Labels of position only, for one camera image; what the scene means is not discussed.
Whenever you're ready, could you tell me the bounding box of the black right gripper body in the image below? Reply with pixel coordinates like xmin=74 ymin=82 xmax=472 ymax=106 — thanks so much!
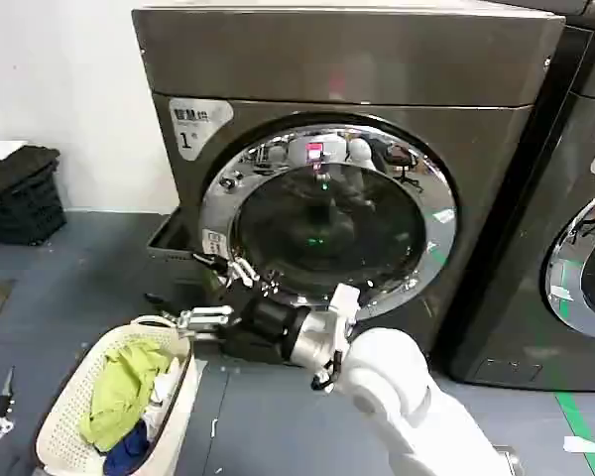
xmin=221 ymin=293 xmax=308 ymax=367

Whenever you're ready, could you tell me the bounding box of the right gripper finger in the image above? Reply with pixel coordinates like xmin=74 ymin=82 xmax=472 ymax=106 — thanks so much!
xmin=146 ymin=293 xmax=235 ymax=339
xmin=191 ymin=251 xmax=280 ymax=299

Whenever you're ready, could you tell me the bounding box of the cream perforated laundry basket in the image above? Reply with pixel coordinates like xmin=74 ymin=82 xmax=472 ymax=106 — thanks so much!
xmin=28 ymin=315 xmax=203 ymax=476

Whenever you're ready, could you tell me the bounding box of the white garment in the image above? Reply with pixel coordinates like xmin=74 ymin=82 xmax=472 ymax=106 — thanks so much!
xmin=142 ymin=357 xmax=185 ymax=440

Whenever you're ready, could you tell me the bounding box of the grey dryer base drawer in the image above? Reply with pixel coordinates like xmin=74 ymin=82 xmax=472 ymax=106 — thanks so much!
xmin=147 ymin=210 xmax=207 ymax=264

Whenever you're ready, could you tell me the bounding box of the lime green garment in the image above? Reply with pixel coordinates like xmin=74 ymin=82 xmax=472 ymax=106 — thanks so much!
xmin=80 ymin=336 xmax=174 ymax=453

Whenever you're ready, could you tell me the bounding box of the dark blue garment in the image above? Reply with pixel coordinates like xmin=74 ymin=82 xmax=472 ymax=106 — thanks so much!
xmin=102 ymin=420 xmax=154 ymax=476

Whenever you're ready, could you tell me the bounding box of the round chrome glass dryer door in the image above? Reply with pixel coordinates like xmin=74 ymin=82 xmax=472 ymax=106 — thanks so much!
xmin=538 ymin=178 xmax=595 ymax=343
xmin=201 ymin=112 xmax=461 ymax=312

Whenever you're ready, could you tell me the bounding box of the stack of black crates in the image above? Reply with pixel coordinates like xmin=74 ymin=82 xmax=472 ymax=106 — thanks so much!
xmin=0 ymin=146 xmax=68 ymax=247

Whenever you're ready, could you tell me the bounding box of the grey dryer with numeral one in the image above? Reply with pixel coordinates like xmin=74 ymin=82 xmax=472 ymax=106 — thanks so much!
xmin=131 ymin=0 xmax=567 ymax=371

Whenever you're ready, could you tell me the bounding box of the grey dryer with partial label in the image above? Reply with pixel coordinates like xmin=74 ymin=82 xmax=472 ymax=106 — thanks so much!
xmin=438 ymin=0 xmax=595 ymax=393

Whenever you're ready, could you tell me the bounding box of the white paper scrap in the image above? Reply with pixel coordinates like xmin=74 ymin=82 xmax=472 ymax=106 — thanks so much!
xmin=561 ymin=434 xmax=595 ymax=455

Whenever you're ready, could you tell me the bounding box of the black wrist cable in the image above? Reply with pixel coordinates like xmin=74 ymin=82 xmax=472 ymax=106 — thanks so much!
xmin=310 ymin=349 xmax=346 ymax=394

